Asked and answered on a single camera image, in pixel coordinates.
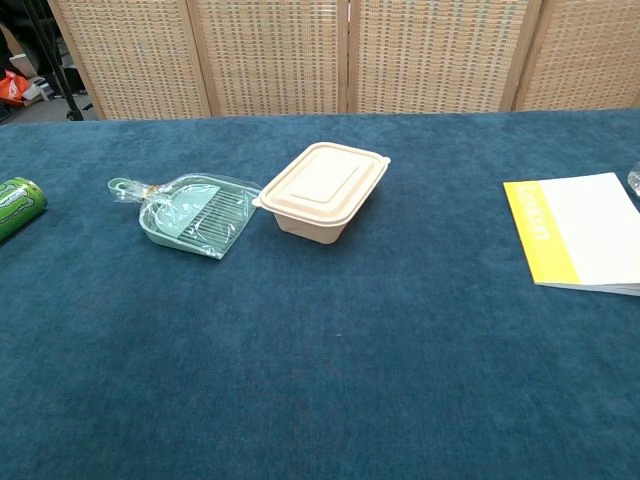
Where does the white notebook with yellow cover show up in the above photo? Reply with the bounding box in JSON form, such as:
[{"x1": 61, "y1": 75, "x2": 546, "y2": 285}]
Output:
[{"x1": 502, "y1": 172, "x2": 640, "y2": 298}]

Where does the beige lidded food container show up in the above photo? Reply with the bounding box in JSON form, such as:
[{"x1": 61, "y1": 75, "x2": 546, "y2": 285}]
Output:
[{"x1": 251, "y1": 141, "x2": 393, "y2": 246}]

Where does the teal dustpan in plastic wrap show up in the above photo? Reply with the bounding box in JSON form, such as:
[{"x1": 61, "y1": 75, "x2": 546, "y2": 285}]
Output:
[{"x1": 107, "y1": 172, "x2": 263, "y2": 262}]

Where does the blue carpet table cover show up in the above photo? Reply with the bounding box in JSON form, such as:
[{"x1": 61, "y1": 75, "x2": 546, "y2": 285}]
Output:
[{"x1": 0, "y1": 107, "x2": 640, "y2": 480}]

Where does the woven folding screen panel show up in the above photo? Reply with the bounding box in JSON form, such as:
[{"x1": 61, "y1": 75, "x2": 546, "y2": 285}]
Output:
[
  {"x1": 510, "y1": 0, "x2": 640, "y2": 112},
  {"x1": 346, "y1": 0, "x2": 545, "y2": 115},
  {"x1": 46, "y1": 0, "x2": 212, "y2": 121},
  {"x1": 187, "y1": 0, "x2": 352, "y2": 119}
]

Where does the black tripod stand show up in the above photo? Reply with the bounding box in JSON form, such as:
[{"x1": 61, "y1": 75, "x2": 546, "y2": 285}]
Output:
[{"x1": 19, "y1": 0, "x2": 97, "y2": 122}]

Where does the green energy drink can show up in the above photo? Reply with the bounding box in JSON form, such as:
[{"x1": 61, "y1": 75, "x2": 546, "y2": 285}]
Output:
[{"x1": 0, "y1": 176, "x2": 49, "y2": 244}]

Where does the orange plastic bag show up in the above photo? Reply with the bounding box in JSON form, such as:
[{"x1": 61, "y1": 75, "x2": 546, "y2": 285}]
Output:
[{"x1": 0, "y1": 69, "x2": 33, "y2": 107}]

